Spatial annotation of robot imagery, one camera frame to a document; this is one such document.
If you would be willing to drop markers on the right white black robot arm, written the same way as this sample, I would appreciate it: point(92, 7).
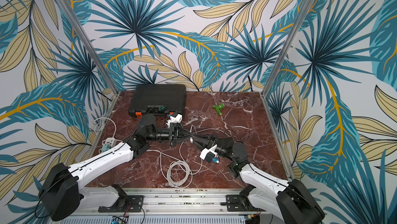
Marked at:
point(290, 201)

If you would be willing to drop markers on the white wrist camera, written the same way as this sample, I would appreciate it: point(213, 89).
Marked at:
point(174, 118)
point(210, 155)

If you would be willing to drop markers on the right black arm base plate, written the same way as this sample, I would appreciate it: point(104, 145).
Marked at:
point(239, 203)

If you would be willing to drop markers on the green plug adapter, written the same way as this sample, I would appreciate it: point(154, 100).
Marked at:
point(106, 147)

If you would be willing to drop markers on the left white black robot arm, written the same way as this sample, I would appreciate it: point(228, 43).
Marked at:
point(63, 190)

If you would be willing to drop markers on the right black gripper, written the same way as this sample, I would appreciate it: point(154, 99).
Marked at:
point(205, 143)

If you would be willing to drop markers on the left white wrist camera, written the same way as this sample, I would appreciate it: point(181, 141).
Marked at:
point(174, 118)

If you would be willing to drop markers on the black plastic tool case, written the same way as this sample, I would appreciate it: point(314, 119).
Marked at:
point(158, 99)

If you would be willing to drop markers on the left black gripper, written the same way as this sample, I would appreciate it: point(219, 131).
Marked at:
point(174, 134)

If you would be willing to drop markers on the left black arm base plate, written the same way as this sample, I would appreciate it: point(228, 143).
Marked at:
point(129, 203)

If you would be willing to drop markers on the green toy drill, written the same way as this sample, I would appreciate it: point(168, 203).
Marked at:
point(219, 108)

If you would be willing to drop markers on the aluminium front rail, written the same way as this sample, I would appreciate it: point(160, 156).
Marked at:
point(191, 201)

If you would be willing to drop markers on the white power strip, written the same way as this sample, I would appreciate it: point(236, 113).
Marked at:
point(110, 140)

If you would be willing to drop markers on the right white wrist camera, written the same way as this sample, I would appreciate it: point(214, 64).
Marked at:
point(210, 155)

